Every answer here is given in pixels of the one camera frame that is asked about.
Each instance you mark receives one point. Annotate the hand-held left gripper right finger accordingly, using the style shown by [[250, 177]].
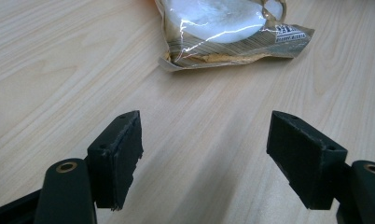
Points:
[[310, 168]]

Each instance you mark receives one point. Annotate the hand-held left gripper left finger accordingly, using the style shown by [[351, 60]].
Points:
[[114, 165]]

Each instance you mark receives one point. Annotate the clear plastic snack bag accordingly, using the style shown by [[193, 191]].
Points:
[[226, 34]]

